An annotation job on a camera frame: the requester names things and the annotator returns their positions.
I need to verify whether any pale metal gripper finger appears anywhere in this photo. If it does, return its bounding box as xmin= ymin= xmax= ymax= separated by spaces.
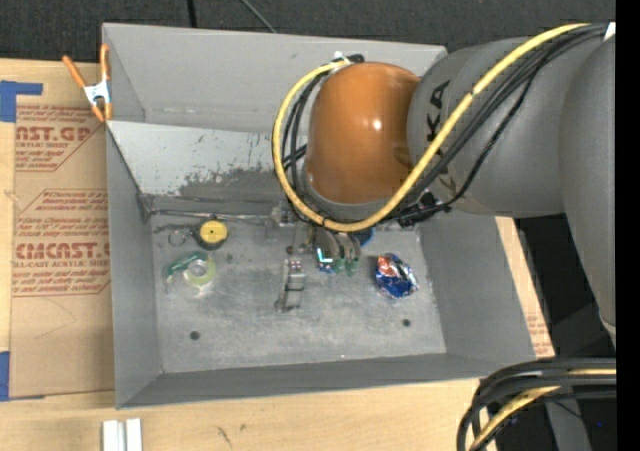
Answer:
xmin=273 ymin=257 xmax=307 ymax=314
xmin=263 ymin=205 xmax=294 ymax=243

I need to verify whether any grey metal bin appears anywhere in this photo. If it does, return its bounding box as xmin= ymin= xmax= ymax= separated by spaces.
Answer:
xmin=101 ymin=22 xmax=539 ymax=410

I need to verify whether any yellow and black tape measure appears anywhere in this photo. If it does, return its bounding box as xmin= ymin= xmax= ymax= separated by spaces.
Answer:
xmin=167 ymin=218 xmax=230 ymax=253

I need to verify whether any blue crumpled foil packet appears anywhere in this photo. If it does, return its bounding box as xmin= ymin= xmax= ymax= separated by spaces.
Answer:
xmin=373 ymin=252 xmax=420 ymax=300

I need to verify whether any brown cardboard board, red print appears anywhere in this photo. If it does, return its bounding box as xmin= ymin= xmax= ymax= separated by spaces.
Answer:
xmin=0 ymin=57 xmax=557 ymax=401

